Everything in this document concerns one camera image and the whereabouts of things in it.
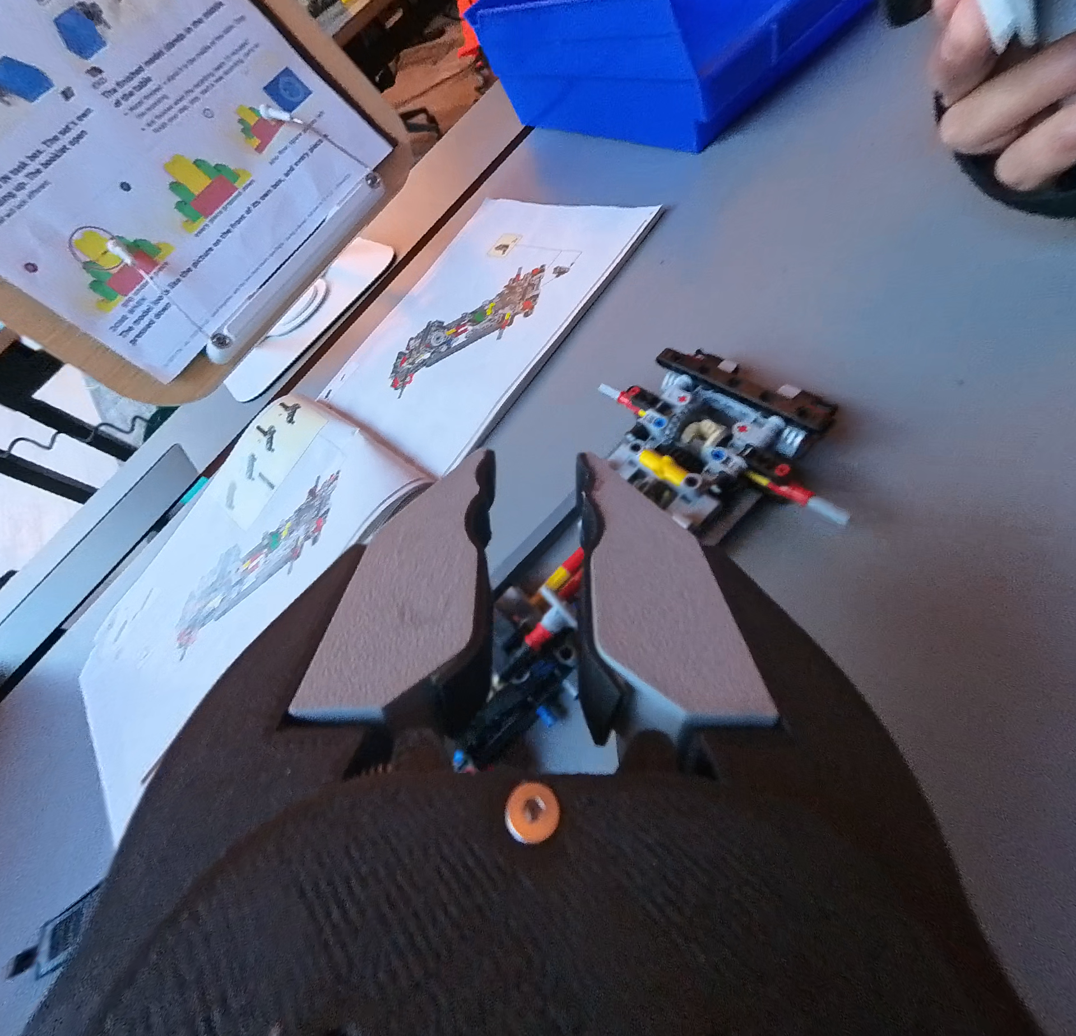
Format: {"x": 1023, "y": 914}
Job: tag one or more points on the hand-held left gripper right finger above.
{"x": 672, "y": 624}

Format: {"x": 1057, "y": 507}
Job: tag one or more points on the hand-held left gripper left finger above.
{"x": 391, "y": 624}

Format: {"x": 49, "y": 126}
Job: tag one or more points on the small toy brick model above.
{"x": 514, "y": 708}

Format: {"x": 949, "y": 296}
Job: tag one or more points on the person's right hand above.
{"x": 1000, "y": 102}

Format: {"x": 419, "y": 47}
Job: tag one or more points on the toy brick chassis model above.
{"x": 714, "y": 452}

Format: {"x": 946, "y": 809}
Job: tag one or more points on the open instruction booklet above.
{"x": 521, "y": 313}

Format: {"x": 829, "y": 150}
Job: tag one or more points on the white stand base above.
{"x": 353, "y": 271}

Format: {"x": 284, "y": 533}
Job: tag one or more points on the blue plastic bin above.
{"x": 605, "y": 52}

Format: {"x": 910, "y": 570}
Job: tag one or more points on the wooden display board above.
{"x": 370, "y": 86}

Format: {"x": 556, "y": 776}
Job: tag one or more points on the printed instruction sheet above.
{"x": 143, "y": 128}

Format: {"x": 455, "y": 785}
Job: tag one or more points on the black metal frame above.
{"x": 50, "y": 414}

